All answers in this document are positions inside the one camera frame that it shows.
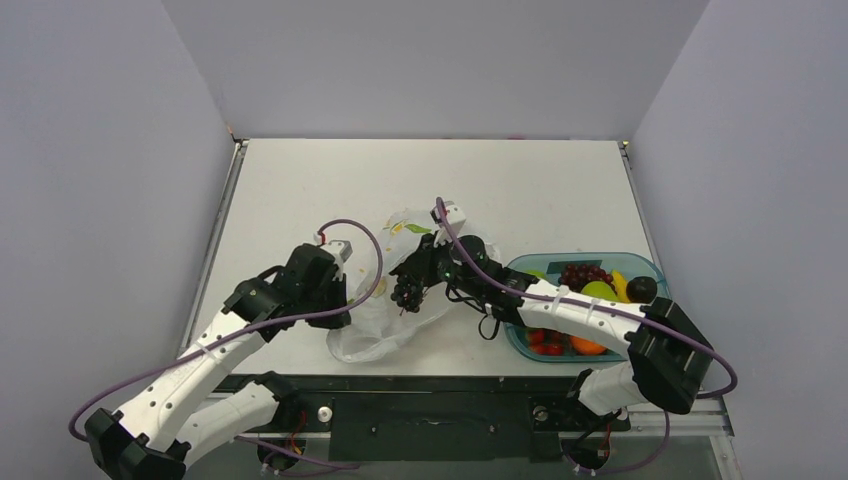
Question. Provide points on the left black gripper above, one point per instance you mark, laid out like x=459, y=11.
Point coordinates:
x=333, y=321

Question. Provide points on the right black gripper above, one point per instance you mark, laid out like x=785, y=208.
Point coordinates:
x=423, y=262

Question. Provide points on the fake dark grapes bunch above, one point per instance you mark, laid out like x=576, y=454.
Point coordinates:
x=408, y=293

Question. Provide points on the white plastic bag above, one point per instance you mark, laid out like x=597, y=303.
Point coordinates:
x=378, y=326

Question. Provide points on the fake green fruit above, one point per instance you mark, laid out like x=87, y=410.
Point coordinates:
x=600, y=290

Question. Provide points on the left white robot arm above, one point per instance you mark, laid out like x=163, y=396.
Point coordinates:
x=163, y=430

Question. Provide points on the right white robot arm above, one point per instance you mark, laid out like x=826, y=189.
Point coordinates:
x=665, y=356

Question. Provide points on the fake green apple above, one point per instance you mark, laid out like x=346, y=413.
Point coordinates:
x=537, y=274

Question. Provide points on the fake purple grapes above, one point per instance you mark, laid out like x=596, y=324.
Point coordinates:
x=577, y=275

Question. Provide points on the fake orange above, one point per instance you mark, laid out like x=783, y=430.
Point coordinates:
x=583, y=347

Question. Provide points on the fake yellow banana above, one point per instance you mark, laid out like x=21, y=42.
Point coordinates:
x=620, y=283

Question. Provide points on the fake dark plum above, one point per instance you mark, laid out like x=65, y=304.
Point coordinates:
x=641, y=289

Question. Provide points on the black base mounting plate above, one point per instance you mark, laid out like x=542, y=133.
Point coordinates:
x=436, y=418

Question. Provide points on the teal plastic tray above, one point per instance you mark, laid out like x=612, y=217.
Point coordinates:
x=628, y=264

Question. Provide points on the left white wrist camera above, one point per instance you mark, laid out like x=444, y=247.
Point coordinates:
x=340, y=250

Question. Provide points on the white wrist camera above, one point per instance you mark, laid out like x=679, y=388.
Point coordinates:
x=340, y=250
x=449, y=214

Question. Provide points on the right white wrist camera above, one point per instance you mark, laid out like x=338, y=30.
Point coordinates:
x=449, y=214

